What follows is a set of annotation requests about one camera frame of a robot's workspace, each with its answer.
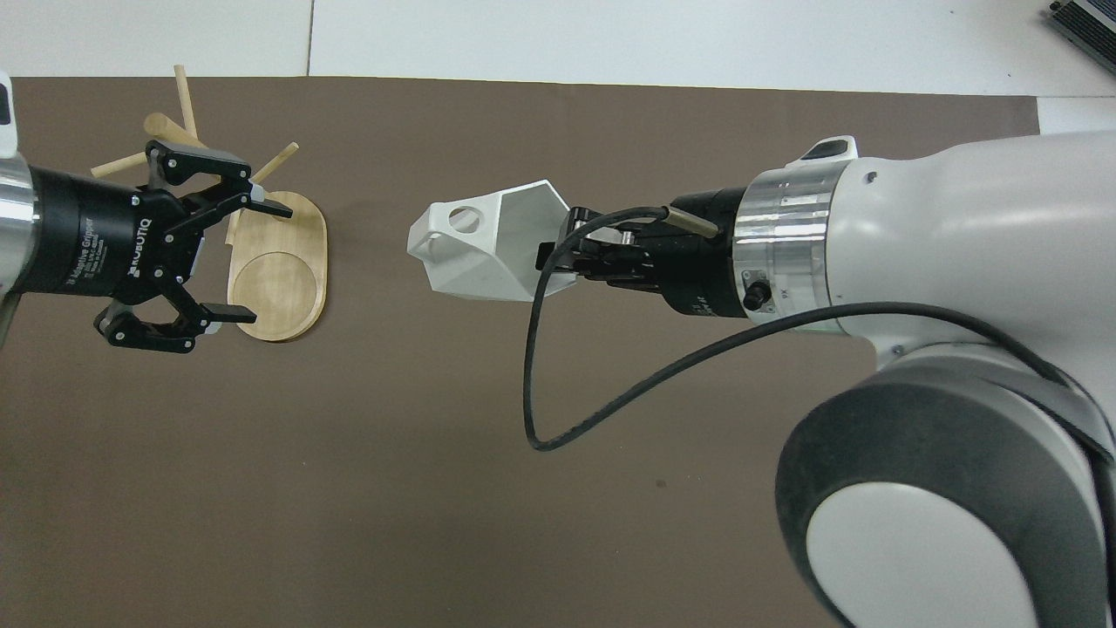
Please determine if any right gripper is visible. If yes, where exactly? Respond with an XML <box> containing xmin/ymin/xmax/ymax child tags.
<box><xmin>602</xmin><ymin>188</ymin><xmax>753</xmax><ymax>321</ymax></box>

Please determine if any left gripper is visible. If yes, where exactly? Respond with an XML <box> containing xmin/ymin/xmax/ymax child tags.
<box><xmin>24</xmin><ymin>139</ymin><xmax>295</xmax><ymax>355</ymax></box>

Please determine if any white faceted cup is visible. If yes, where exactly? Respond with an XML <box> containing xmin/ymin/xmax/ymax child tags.
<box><xmin>406</xmin><ymin>180</ymin><xmax>582</xmax><ymax>304</ymax></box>

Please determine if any wooden cup rack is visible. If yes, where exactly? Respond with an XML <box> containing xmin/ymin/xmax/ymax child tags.
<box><xmin>90</xmin><ymin>64</ymin><xmax>329</xmax><ymax>343</ymax></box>

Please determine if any grey finned metal box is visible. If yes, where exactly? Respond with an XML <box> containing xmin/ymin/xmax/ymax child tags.
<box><xmin>1046</xmin><ymin>0</ymin><xmax>1116</xmax><ymax>64</ymax></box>

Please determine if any black cable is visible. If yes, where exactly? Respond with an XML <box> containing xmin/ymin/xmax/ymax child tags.
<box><xmin>523</xmin><ymin>205</ymin><xmax>1116</xmax><ymax>524</ymax></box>

